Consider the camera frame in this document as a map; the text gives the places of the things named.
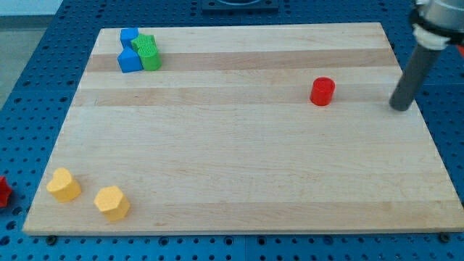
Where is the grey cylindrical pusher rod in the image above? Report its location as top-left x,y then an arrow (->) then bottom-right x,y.
389,43 -> 441,112

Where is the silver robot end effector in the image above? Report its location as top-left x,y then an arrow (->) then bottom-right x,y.
410,0 -> 463,51

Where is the red cylinder block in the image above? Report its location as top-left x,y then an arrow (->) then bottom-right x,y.
310,77 -> 336,106

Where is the yellow hexagon block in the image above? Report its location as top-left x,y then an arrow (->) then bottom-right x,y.
94,186 -> 131,222

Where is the wooden board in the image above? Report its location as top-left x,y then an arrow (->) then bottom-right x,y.
23,22 -> 463,236

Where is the green cylinder block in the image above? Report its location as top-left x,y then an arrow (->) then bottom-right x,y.
137,46 -> 162,71

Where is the green star block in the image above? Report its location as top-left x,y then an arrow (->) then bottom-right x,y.
130,33 -> 157,52

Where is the blue triangle block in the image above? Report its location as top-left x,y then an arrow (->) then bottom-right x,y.
117,47 -> 143,73

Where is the blue cube block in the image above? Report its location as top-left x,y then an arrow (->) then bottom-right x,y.
120,28 -> 139,49

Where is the yellow heart block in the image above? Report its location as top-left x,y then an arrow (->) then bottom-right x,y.
46,167 -> 82,203

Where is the red star block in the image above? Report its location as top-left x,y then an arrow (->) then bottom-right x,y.
0,175 -> 12,208

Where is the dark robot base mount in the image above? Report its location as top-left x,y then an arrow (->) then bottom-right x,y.
200,0 -> 279,12

